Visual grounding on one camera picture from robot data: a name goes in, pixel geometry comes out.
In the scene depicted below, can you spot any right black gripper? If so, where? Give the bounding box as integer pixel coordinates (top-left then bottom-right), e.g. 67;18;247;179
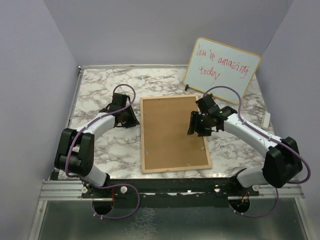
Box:
187;110;212;137

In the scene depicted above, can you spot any brown cardboard backing board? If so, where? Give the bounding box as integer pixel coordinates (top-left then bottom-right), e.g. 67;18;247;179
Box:
142;96;210;170

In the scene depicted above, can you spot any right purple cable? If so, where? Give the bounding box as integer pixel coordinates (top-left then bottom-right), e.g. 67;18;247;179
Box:
202;86;312;218

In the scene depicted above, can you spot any purple cable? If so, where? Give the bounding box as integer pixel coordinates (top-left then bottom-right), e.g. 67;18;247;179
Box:
202;86;312;218
64;84;141;220

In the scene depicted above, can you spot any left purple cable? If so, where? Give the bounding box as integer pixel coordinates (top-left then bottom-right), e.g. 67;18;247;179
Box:
64;84;141;220

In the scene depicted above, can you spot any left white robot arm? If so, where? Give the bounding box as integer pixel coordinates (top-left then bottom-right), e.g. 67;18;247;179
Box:
54;93;140;198

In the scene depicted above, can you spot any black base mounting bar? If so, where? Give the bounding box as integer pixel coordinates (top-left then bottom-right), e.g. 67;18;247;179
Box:
82;177;259;208

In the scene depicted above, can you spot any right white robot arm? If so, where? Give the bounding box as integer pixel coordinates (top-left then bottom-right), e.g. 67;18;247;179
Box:
187;95;303;196

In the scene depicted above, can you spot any white whiteboard eraser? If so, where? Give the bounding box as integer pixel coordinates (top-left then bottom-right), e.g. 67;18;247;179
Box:
260;111;271;130

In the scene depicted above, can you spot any yellow-rimmed whiteboard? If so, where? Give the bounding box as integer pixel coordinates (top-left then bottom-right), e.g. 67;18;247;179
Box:
183;37;261;104

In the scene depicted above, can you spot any wooden picture frame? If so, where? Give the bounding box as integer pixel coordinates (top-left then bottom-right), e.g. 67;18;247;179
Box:
139;93;213;175

